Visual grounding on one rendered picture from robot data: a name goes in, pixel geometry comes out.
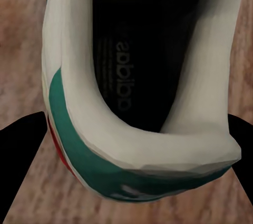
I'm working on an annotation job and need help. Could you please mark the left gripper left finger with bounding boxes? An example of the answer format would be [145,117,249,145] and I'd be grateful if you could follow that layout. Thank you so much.
[0,112,47,224]

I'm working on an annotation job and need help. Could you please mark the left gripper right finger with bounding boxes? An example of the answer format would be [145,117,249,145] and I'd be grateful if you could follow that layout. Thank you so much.
[228,114,253,205]

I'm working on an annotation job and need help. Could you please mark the gym shoe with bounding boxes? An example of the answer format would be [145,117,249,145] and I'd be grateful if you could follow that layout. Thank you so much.
[42,0,241,204]

